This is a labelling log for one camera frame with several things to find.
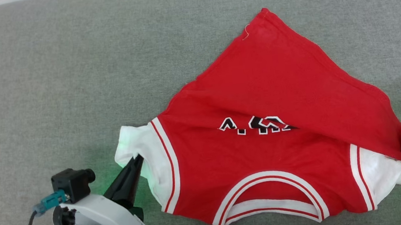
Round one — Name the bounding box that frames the red white basketball jersey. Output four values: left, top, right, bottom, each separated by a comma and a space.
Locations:
101, 0, 401, 225

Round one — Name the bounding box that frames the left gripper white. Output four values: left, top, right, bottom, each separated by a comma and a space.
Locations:
47, 154, 152, 225

